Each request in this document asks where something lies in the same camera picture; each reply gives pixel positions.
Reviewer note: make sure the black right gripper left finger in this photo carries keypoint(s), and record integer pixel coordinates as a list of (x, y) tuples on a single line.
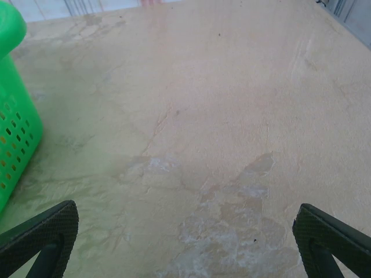
[(43, 240)]

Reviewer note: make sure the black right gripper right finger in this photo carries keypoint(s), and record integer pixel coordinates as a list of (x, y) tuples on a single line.
[(327, 246)]

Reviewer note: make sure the green perforated plastic basket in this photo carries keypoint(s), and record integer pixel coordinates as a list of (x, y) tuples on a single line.
[(14, 87)]

